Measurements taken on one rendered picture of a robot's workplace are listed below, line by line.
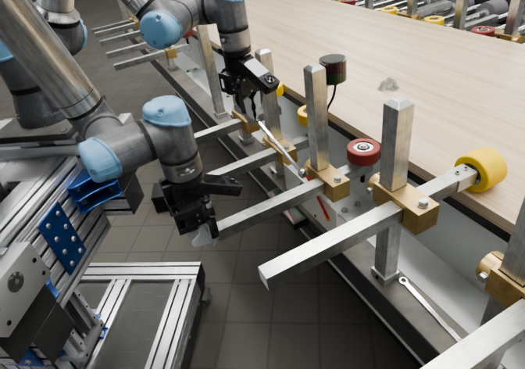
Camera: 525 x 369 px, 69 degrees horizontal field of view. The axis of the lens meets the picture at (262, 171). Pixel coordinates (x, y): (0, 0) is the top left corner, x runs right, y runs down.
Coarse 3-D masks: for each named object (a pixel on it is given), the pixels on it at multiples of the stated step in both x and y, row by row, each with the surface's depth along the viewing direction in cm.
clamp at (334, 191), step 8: (312, 168) 97; (328, 168) 96; (312, 176) 98; (320, 176) 94; (328, 176) 94; (344, 176) 93; (328, 184) 91; (336, 184) 90; (344, 184) 91; (328, 192) 93; (336, 192) 91; (344, 192) 93; (336, 200) 93
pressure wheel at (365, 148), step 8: (352, 144) 97; (360, 144) 97; (368, 144) 96; (376, 144) 95; (352, 152) 94; (360, 152) 93; (368, 152) 93; (376, 152) 93; (352, 160) 95; (360, 160) 93; (368, 160) 93; (376, 160) 94
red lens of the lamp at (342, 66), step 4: (344, 60) 82; (320, 64) 83; (324, 64) 82; (328, 64) 81; (332, 64) 81; (336, 64) 81; (340, 64) 81; (344, 64) 82; (328, 68) 82; (332, 68) 82; (336, 68) 82; (340, 68) 82; (344, 68) 82; (328, 72) 82; (332, 72) 82; (336, 72) 82; (340, 72) 82
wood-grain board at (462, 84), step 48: (288, 0) 233; (288, 48) 163; (336, 48) 155; (384, 48) 148; (432, 48) 141; (480, 48) 135; (336, 96) 121; (384, 96) 116; (432, 96) 112; (480, 96) 109; (432, 144) 93; (480, 144) 91; (480, 192) 78
